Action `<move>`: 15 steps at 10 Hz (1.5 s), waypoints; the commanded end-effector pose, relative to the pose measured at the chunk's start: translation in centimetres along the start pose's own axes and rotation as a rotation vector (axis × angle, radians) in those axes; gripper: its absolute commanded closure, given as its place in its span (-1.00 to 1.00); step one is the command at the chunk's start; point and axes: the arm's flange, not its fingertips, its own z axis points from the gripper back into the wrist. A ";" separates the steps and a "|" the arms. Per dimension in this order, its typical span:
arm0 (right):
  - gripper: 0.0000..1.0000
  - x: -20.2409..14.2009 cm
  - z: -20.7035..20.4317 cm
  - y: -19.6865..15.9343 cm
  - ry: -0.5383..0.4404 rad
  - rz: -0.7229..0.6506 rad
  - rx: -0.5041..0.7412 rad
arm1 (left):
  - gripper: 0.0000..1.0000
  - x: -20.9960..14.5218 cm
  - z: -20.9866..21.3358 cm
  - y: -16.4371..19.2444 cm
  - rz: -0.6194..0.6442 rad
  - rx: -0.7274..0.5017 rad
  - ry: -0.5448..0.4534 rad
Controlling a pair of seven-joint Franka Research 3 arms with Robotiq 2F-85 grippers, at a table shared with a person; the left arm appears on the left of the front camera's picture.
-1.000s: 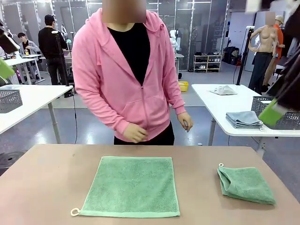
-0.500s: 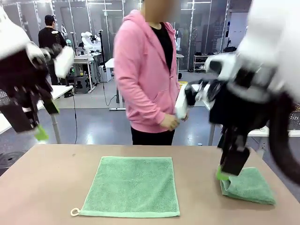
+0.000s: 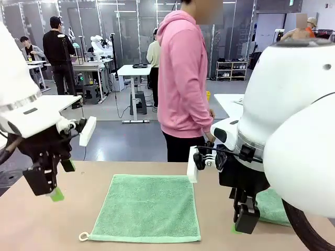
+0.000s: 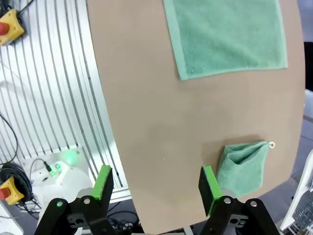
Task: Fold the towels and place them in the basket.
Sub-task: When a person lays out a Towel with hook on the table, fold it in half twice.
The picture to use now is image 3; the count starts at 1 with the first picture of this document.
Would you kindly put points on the person in tan hat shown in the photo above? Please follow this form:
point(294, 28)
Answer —
point(312, 22)

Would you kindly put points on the black item on desk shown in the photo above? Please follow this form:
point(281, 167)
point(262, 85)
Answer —
point(139, 66)

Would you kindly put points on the black bags pile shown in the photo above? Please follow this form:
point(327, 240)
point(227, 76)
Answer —
point(256, 61)

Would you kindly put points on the man in black cap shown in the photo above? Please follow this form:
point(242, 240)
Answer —
point(56, 49)

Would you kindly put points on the person in cream sweater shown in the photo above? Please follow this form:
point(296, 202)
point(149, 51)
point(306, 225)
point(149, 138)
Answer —
point(153, 55)

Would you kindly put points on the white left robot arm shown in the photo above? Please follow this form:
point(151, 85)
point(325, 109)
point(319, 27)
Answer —
point(15, 78)

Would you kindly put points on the green terry towel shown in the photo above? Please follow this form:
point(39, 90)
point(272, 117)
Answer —
point(146, 206)
point(272, 209)

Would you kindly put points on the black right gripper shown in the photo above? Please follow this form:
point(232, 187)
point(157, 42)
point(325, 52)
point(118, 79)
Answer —
point(243, 177)

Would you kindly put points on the person's right hand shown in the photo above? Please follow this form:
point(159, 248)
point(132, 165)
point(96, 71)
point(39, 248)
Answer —
point(208, 136)

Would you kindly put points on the white cabinet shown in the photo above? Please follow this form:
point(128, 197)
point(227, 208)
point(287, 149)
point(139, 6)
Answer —
point(119, 82)

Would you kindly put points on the seated person in grey jacket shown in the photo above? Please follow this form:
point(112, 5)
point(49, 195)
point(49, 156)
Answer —
point(31, 51)

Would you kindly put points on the yellow bin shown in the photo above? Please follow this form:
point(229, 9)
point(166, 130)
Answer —
point(208, 96)

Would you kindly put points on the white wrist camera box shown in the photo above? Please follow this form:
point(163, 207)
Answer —
point(87, 132)
point(192, 167)

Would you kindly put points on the white door panel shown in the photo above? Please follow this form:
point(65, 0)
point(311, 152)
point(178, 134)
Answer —
point(269, 31)

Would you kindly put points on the person in brown top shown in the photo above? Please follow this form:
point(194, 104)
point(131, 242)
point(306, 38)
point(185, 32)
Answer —
point(298, 34)

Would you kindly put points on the black step stool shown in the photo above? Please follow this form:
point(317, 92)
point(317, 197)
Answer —
point(91, 91)
point(138, 103)

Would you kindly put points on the white standing desk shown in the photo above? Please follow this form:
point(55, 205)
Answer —
point(131, 70)

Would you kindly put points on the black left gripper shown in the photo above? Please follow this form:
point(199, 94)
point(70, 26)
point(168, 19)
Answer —
point(47, 143)

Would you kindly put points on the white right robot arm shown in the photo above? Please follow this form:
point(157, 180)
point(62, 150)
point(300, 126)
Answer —
point(288, 104)

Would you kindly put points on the grey work desk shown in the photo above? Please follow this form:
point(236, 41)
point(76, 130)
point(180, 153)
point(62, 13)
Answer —
point(86, 68)

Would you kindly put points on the yellow drink cup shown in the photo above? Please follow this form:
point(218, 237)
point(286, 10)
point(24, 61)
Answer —
point(30, 59)

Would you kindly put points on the black tripod stand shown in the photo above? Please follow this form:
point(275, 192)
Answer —
point(114, 57)

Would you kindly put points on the person's right forearm pink sleeve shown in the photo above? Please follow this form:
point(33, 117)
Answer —
point(204, 117)

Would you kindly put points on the person in pink hoodie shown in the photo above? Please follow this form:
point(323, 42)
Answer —
point(180, 78)

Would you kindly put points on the white table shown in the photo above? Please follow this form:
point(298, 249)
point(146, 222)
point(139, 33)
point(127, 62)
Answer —
point(227, 104)
point(65, 100)

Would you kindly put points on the person's left hand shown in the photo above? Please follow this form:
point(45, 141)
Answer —
point(212, 113)

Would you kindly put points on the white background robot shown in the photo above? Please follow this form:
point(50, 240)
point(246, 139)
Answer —
point(98, 47)

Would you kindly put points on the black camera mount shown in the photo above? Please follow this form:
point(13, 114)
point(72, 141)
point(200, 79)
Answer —
point(202, 158)
point(79, 126)

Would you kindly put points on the white shoe rack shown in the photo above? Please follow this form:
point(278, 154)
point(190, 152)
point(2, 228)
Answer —
point(231, 69)

